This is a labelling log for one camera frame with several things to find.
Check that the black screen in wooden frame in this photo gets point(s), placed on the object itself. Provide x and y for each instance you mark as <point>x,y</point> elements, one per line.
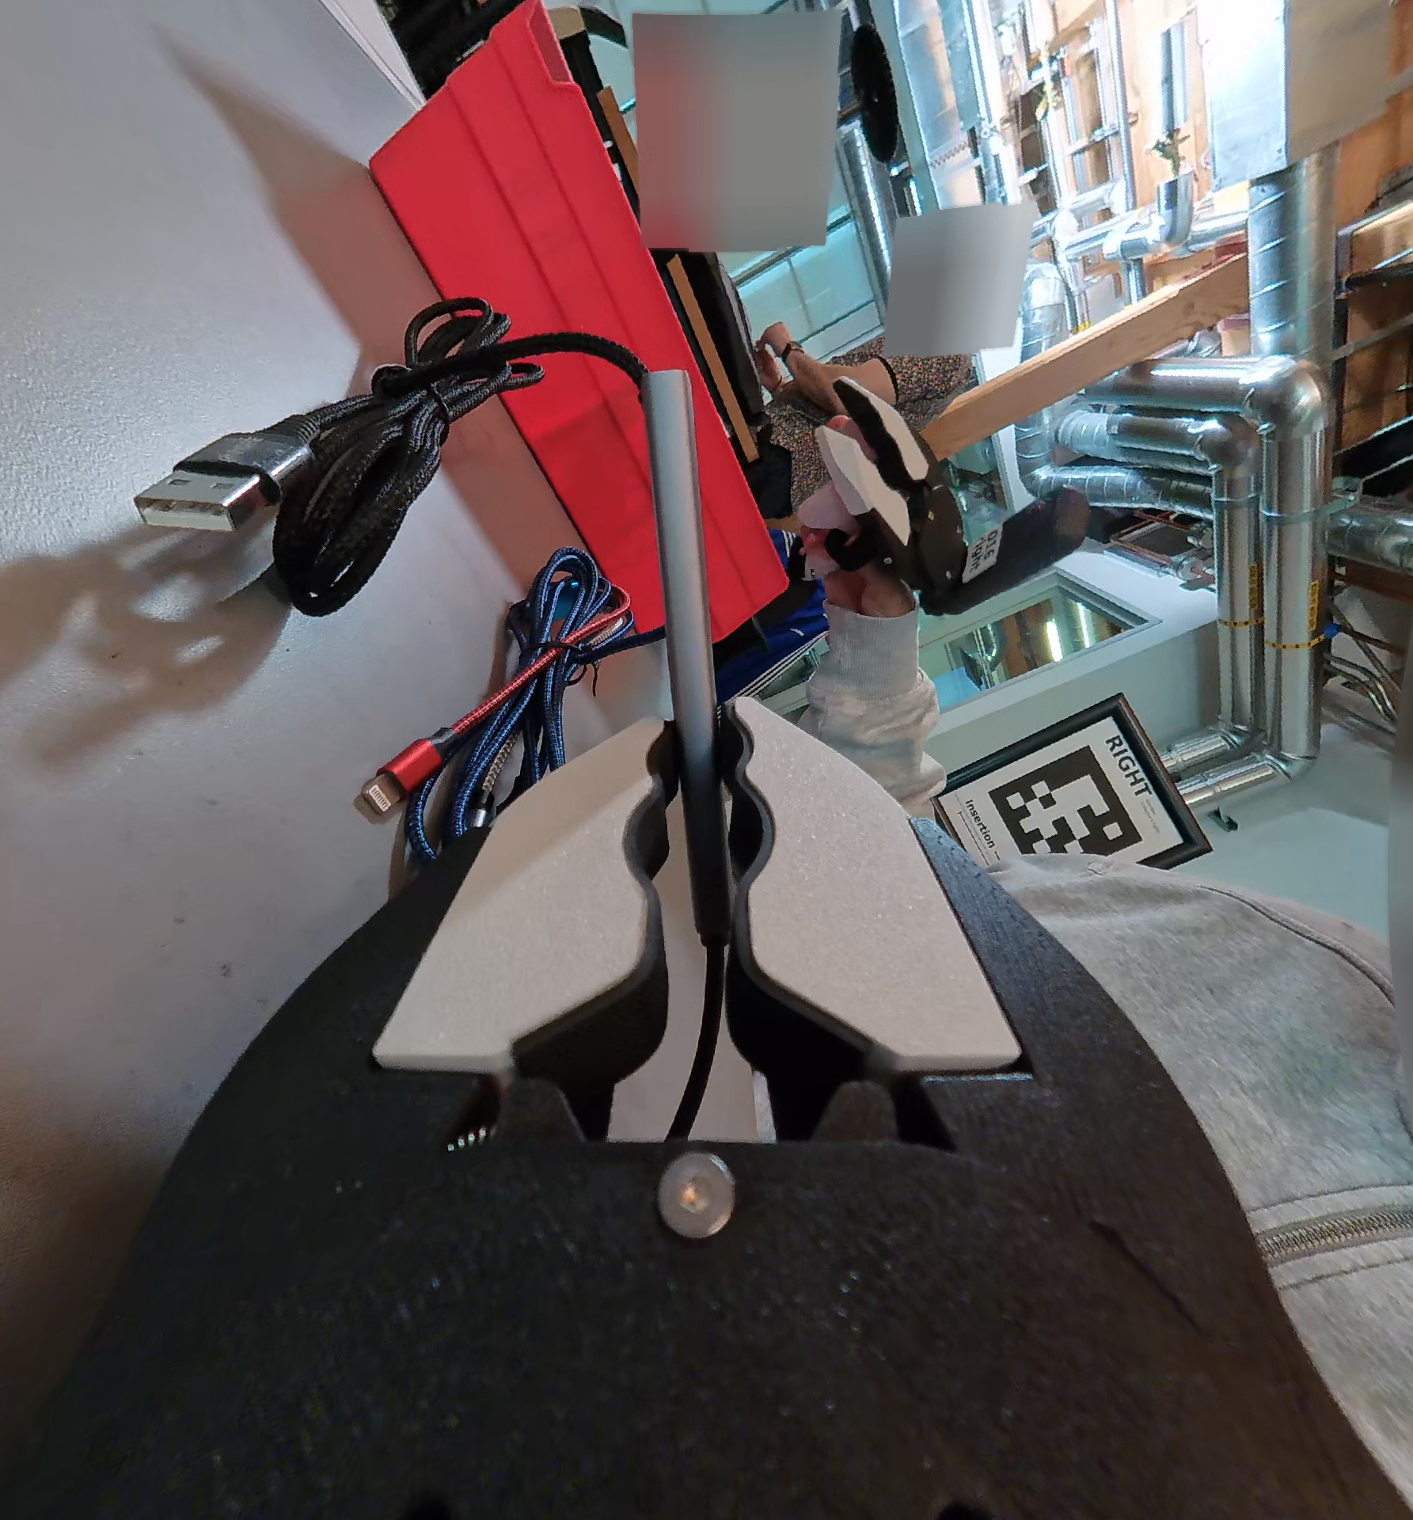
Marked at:
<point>725,344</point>

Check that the person's right hand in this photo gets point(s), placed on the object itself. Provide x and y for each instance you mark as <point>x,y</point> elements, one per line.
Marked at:
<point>867,597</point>

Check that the framed black-white marker sign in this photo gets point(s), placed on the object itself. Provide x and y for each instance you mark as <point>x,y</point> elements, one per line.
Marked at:
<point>1075,808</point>

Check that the wooden beam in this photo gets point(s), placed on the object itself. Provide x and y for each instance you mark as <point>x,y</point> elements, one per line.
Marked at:
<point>1134,333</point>

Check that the silver ventilation ducts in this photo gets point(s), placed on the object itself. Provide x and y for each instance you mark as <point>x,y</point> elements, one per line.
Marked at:
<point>1295,475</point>

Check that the black round lamp on pole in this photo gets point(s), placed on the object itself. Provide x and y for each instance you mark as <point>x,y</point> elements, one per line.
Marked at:
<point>874,95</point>

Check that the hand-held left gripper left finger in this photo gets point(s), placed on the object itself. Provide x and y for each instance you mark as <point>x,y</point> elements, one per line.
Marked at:
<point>528,926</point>

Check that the red storage bin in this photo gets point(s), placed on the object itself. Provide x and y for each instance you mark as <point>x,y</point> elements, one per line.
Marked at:
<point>541,238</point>

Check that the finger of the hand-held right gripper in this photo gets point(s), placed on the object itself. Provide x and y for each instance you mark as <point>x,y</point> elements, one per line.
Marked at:
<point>907,508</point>
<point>855,469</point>

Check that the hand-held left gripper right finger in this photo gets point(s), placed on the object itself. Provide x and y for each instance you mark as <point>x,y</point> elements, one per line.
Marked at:
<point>861,926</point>

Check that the grey desk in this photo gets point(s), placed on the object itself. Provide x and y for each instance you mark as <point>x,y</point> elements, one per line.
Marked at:
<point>125,177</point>

